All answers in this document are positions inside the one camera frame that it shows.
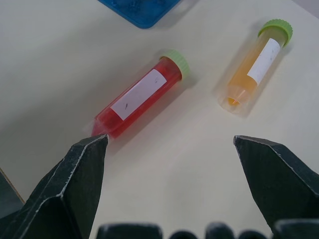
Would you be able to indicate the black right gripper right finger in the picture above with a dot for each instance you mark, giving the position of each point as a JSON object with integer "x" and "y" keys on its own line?
{"x": 281, "y": 179}

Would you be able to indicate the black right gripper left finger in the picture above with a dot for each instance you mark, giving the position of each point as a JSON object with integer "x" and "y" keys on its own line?
{"x": 62, "y": 189}

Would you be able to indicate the orange liquid tube green cap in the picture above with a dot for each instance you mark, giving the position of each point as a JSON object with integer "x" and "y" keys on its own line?
{"x": 256, "y": 67}

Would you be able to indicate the red liquid tube green cap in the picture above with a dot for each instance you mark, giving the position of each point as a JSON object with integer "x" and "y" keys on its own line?
{"x": 139, "y": 95}

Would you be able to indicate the blue plastic tube rack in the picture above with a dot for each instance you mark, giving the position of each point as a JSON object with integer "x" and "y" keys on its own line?
{"x": 143, "y": 10}

